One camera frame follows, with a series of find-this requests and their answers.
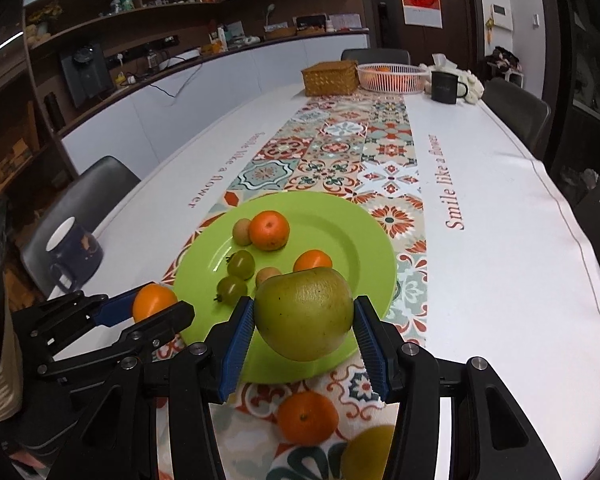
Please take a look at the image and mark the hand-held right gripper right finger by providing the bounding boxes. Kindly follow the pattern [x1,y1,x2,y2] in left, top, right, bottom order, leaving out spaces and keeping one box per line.
[353,295,562,480]

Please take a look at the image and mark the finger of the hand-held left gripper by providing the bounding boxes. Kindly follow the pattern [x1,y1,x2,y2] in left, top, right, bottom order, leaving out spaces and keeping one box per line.
[11,284,153,357]
[35,300,197,379]

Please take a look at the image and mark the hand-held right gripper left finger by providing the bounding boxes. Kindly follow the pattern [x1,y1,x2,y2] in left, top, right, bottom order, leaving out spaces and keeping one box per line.
[47,296,256,480]

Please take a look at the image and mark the green round fruit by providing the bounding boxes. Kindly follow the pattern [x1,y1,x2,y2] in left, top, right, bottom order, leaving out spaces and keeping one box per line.
[253,267,356,361]

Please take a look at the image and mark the small brown fruit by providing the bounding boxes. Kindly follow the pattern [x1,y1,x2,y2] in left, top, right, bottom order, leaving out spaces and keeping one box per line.
[232,218,253,247]
[255,266,282,289]

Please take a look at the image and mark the green plate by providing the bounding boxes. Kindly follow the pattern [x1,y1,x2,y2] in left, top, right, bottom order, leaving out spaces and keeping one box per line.
[172,191,398,385]

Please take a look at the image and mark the navy blue mug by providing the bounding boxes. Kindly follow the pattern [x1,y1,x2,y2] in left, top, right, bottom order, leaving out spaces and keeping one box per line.
[45,216,104,295]

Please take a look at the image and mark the yellow-green round fruit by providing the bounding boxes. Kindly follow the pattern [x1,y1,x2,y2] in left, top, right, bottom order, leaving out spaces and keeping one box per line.
[340,424,396,480]

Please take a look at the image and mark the dark grey chair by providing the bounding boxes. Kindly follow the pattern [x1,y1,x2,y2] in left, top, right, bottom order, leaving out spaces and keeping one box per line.
[481,78,552,160]
[19,155,142,300]
[340,48,412,66]

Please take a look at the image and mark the glass display cabinet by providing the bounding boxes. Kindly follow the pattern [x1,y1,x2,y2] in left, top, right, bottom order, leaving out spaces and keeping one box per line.
[0,30,76,241]

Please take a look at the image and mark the patterned table runner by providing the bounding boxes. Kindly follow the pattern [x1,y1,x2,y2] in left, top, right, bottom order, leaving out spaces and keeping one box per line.
[152,91,429,480]

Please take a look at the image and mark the white counter cabinets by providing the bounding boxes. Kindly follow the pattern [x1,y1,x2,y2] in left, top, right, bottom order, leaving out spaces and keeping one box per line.
[56,29,372,177]

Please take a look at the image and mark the white plastic basket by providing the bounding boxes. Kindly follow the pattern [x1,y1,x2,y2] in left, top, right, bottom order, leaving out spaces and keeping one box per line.
[356,63,427,94]

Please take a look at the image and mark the black mug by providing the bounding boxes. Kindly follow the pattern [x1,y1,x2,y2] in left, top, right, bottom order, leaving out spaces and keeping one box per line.
[430,70,469,106]

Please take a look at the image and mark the woven wicker box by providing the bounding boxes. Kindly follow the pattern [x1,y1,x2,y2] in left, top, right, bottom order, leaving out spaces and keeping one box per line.
[301,60,359,96]

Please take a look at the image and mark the white crumpled cloth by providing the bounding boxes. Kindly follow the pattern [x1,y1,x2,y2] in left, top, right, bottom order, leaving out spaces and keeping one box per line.
[419,53,483,105]

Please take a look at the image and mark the yellow flower bouquet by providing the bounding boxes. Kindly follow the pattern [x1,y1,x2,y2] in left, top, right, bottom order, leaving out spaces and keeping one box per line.
[26,1,63,26]

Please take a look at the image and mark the white stool with bag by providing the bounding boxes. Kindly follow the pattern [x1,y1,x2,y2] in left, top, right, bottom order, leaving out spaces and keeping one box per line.
[486,46,526,88]

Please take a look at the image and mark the black cable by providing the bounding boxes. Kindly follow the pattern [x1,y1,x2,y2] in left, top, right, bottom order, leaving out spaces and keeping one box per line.
[147,67,201,98]

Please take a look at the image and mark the wooden wall shelf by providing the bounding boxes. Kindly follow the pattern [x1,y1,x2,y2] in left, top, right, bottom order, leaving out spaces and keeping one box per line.
[22,0,227,53]

